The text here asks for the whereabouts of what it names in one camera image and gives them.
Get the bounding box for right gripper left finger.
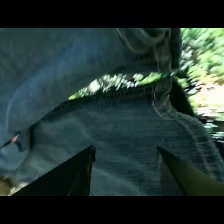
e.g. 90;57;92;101
13;144;97;197

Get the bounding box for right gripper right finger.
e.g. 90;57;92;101
156;145;224;197

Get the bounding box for blue jeans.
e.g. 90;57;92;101
0;28;224;197

